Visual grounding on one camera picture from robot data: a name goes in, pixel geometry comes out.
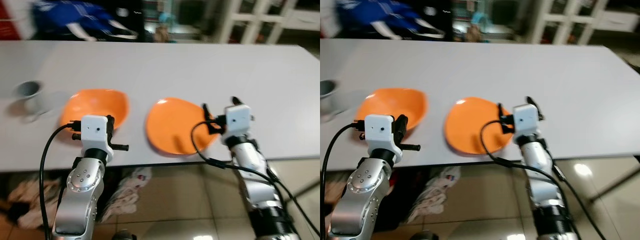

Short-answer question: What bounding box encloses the orange bowl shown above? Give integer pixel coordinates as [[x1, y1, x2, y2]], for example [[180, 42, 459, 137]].
[[58, 88, 130, 145], [354, 87, 429, 143]]

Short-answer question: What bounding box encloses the orange plate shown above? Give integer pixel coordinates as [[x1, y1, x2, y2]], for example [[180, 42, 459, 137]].
[[145, 97, 221, 156], [444, 96, 516, 155]]

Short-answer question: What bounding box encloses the white pink cloth bundle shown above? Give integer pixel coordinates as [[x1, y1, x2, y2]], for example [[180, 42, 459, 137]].
[[100, 166, 152, 223], [405, 166, 461, 223]]

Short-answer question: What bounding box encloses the grey mug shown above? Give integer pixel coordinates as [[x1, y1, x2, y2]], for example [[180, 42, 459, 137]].
[[12, 80, 53, 122], [320, 79, 351, 117]]

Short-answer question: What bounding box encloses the white framed cabinet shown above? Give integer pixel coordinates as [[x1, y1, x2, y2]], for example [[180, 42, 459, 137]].
[[212, 0, 321, 45], [527, 0, 640, 46]]

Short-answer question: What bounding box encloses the pink black clothes pile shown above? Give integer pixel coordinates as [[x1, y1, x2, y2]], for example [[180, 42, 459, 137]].
[[0, 175, 63, 228]]

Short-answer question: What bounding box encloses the grey metal table leg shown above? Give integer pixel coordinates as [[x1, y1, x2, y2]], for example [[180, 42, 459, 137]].
[[285, 179, 321, 202], [587, 169, 640, 204]]

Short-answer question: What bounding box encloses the blue white clothing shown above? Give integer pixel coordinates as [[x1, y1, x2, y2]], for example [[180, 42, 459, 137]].
[[31, 0, 139, 42], [334, 0, 446, 41]]

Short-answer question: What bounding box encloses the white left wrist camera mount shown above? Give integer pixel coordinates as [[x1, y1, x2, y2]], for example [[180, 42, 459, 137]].
[[80, 114, 115, 162], [364, 114, 402, 157]]

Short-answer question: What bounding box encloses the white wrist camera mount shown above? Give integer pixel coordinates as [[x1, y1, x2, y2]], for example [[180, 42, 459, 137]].
[[80, 114, 115, 162], [223, 103, 252, 143], [364, 114, 402, 157], [512, 103, 542, 138]]

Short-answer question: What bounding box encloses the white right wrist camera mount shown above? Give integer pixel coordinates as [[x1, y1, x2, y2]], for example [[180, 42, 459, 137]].
[[512, 103, 542, 138], [223, 103, 252, 143]]

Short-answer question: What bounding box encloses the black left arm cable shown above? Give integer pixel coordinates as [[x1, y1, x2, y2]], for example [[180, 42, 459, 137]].
[[321, 119, 367, 221], [39, 119, 84, 240]]

